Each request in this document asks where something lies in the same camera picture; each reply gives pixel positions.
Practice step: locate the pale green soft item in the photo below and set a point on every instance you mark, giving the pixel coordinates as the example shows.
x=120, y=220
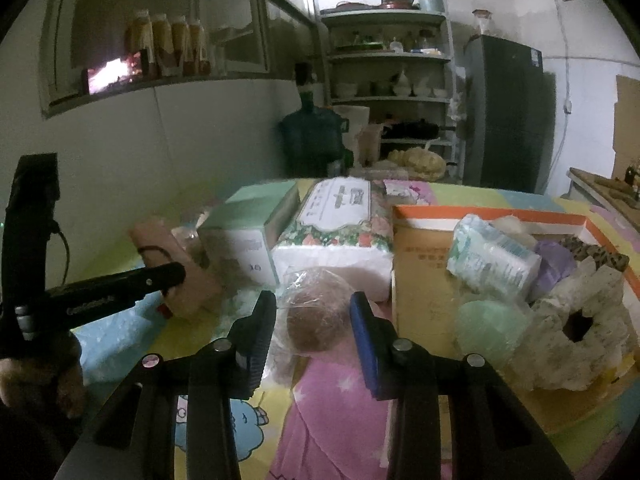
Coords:
x=490, y=332

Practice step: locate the kitchen counter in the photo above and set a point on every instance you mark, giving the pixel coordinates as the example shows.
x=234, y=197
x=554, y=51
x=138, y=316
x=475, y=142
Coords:
x=600, y=200

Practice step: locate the green tissue box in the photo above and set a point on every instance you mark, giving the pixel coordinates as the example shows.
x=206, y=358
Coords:
x=235, y=250

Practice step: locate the red plate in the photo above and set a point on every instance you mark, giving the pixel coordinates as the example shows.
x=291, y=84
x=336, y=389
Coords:
x=350, y=5

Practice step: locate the basket of flatbread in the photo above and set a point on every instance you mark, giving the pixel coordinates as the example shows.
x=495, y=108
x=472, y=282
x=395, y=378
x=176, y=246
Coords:
x=417, y=162

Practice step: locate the cardboard box with orange rim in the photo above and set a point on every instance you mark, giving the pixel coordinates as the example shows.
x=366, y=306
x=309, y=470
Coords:
x=425, y=280

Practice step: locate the cluster of condiment bottles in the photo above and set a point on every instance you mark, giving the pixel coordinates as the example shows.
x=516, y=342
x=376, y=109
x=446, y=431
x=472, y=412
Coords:
x=632, y=172

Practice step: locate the floral tissue pack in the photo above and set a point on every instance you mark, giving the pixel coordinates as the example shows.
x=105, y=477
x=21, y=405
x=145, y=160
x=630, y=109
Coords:
x=335, y=230

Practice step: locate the crumpled clear plastic wrap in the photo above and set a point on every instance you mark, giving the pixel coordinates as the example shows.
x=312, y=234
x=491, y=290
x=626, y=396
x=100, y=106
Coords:
x=240, y=305

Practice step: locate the dark refrigerator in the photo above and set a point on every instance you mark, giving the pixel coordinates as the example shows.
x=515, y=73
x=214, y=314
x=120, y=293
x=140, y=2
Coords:
x=510, y=120

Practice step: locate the glass-door wall cabinet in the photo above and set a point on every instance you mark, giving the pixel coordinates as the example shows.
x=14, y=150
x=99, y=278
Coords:
x=100, y=0

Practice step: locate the cardboard sheet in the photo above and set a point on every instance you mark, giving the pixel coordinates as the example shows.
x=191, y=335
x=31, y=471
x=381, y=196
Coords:
x=627, y=120

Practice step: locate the cream fluffy item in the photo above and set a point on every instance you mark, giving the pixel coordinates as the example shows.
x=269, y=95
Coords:
x=515, y=227

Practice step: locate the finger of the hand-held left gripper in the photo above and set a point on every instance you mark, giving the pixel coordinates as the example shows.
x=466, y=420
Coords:
x=125, y=285

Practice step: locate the pale blue metal pot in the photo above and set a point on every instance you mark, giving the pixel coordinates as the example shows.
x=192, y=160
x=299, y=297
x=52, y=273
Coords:
x=431, y=1

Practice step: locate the clear bag with brown item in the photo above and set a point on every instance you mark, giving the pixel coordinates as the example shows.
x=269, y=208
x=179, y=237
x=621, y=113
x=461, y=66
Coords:
x=315, y=320

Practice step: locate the white green tissue packet bundle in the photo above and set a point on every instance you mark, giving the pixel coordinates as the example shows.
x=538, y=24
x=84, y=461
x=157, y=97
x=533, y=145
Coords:
x=492, y=257

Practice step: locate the white metal shelf rack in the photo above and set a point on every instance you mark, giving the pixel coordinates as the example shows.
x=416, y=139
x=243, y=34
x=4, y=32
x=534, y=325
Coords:
x=447, y=60

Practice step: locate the grey fluffy scrunchie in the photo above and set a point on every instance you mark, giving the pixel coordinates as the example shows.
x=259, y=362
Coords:
x=565, y=300

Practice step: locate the row of white bowls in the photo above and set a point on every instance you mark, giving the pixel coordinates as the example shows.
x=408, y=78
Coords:
x=400, y=87

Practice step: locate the blue water jug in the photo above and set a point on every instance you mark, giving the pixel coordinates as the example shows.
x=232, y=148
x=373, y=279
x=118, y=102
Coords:
x=312, y=140

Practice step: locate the glass jar with red lid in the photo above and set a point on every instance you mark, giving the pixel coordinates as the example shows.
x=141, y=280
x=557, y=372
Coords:
x=482, y=22

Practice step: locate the leopard print cloth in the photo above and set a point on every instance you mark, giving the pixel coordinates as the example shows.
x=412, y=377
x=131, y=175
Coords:
x=595, y=252

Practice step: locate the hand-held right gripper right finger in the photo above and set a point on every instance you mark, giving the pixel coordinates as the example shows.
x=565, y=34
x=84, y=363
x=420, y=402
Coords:
x=367, y=345

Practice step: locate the person's left hand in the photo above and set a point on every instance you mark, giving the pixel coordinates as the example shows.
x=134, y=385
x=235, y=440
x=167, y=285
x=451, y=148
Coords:
x=40, y=375

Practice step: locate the purple cloth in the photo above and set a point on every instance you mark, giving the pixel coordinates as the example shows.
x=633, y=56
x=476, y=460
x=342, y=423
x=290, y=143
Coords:
x=555, y=265

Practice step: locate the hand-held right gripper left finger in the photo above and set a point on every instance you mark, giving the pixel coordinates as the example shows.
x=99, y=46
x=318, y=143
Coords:
x=260, y=345

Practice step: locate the black wok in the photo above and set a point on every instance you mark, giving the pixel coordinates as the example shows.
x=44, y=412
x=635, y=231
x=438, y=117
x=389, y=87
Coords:
x=412, y=130

